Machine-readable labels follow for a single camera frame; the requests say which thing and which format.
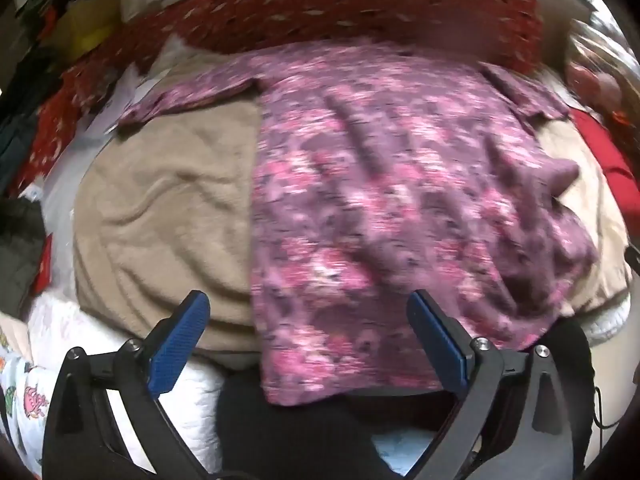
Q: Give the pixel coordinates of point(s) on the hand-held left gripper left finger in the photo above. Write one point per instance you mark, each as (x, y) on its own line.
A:
(177, 340)

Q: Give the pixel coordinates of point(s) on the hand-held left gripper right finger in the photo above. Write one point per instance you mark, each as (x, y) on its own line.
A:
(440, 342)

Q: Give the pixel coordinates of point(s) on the purple floral shirt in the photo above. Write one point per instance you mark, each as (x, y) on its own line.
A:
(380, 200)

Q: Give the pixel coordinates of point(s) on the dark clothes pile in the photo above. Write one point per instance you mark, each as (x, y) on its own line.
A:
(25, 110)

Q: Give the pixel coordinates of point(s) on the white quilted blanket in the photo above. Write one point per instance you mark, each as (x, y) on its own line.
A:
(200, 410)

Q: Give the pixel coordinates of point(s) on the beige fleece blanket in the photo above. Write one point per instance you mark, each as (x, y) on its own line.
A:
(170, 220)

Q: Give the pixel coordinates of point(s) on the small red packet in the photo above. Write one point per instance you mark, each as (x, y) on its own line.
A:
(44, 265)

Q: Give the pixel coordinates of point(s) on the person's black pants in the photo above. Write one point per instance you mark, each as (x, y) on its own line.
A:
(300, 440)

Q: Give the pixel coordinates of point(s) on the dinosaur printed cloth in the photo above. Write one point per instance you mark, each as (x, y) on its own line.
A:
(22, 400)

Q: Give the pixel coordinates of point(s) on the dark quilted jacket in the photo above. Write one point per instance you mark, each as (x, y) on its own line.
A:
(20, 255)

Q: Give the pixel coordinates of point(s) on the pale lavender sheet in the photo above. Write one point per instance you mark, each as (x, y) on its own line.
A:
(67, 180)

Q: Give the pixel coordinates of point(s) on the plain red cloth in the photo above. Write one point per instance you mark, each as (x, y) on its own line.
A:
(607, 155)

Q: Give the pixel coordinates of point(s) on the long-haired doll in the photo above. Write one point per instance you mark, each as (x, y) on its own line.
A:
(592, 82)

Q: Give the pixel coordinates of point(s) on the yellow bag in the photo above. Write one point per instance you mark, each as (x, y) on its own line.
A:
(87, 27)

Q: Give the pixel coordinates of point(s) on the red patterned blanket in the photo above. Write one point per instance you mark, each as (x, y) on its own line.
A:
(350, 5)

